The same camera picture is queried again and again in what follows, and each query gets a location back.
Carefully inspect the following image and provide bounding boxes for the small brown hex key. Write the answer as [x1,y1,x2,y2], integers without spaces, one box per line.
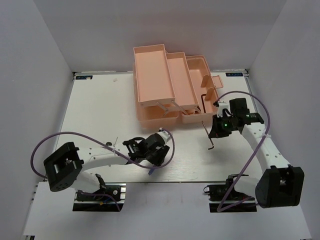
[201,121,215,150]

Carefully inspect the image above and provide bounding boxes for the large brown hex key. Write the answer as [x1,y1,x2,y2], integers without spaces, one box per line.
[200,93,207,113]

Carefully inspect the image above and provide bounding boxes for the pink plastic tool box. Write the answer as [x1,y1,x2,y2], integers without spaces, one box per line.
[133,44,224,129]

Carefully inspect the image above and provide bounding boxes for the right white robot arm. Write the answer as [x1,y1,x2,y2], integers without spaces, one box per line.
[208,98,305,208]

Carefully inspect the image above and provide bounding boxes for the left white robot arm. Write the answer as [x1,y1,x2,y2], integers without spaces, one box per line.
[43,130,172,200]

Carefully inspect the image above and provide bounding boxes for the blue red screwdriver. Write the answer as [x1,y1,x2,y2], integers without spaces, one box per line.
[148,168,154,176]

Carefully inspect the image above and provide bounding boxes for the green black screwdriver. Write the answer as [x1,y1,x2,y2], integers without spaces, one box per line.
[105,136,119,147]

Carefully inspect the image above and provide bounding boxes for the left blue label sticker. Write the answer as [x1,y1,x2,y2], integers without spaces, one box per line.
[75,75,93,80]

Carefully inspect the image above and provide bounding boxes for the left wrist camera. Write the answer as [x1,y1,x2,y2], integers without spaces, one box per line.
[157,127,172,145]

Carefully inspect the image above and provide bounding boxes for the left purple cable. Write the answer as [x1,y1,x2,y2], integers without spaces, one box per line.
[30,127,176,212]

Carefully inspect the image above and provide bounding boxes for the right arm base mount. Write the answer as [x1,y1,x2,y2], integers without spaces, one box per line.
[203,183,258,214]

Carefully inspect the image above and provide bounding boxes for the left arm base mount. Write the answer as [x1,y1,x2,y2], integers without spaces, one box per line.
[72,183,126,213]

